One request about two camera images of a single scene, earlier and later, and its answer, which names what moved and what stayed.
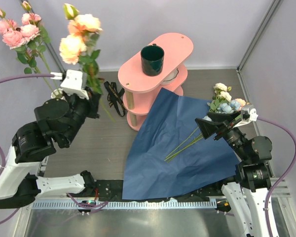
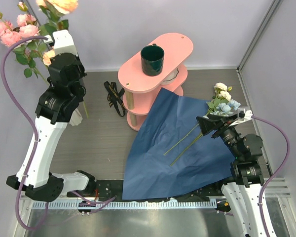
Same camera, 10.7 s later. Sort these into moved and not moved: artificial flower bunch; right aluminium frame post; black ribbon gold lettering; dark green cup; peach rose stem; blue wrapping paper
Moved: peach rose stem; artificial flower bunch
Not moved: dark green cup; blue wrapping paper; black ribbon gold lettering; right aluminium frame post
